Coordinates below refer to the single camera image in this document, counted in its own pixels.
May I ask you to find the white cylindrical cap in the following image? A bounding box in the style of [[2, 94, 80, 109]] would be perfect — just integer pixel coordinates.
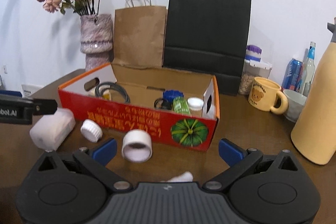
[[121, 129, 153, 163]]

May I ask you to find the white ribbed bottle cap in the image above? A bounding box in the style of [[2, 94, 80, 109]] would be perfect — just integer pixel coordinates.
[[80, 119, 102, 143]]

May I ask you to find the small white bottle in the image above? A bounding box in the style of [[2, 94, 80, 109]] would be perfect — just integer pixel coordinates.
[[162, 171, 193, 183]]

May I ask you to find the green spray bottle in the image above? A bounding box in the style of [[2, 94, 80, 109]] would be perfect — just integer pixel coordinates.
[[173, 97, 191, 115]]

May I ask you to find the brown paper bag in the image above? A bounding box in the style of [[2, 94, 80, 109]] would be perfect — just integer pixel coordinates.
[[113, 0, 167, 68]]

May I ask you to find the purple textured vase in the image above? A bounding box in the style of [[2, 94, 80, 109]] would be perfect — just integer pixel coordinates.
[[80, 14, 113, 71]]

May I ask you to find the yellow thermos jug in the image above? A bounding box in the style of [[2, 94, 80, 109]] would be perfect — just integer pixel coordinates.
[[290, 23, 336, 165]]

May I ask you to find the braided black grey cable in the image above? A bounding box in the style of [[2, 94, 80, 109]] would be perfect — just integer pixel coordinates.
[[94, 81, 131, 104]]

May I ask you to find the purple white small container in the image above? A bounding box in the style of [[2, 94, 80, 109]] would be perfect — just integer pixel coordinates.
[[245, 44, 262, 62]]

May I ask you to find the grey ceramic bowl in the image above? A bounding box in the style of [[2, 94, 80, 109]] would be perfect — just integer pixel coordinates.
[[283, 89, 307, 123]]

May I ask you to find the clear glass bottle blue label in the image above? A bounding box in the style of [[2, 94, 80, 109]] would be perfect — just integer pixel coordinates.
[[299, 42, 316, 95]]

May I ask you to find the white booklet on floor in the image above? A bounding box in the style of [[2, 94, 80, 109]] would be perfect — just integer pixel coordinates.
[[21, 84, 43, 97]]

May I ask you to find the white yellow charger cube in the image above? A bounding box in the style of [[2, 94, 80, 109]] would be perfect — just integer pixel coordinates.
[[87, 88, 112, 101]]

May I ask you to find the clear food storage jar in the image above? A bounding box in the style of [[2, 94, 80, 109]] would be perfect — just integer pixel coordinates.
[[238, 59, 272, 95]]

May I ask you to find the black paper bag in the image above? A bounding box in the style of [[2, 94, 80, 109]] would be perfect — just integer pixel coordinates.
[[163, 0, 252, 96]]

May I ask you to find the red orange cardboard box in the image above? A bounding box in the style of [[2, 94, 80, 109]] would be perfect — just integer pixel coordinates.
[[58, 63, 220, 151]]

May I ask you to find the blue ribbed plastic cap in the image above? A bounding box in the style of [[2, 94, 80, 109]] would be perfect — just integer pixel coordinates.
[[162, 90, 184, 103]]

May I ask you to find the yellow bear mug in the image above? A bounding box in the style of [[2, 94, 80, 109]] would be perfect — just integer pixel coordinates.
[[248, 77, 289, 115]]

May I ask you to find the translucent cotton swab box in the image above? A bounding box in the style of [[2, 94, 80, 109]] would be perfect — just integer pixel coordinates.
[[30, 108, 76, 151]]

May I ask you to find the white lidded jar in box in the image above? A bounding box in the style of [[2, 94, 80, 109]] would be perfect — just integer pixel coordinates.
[[187, 97, 204, 117]]

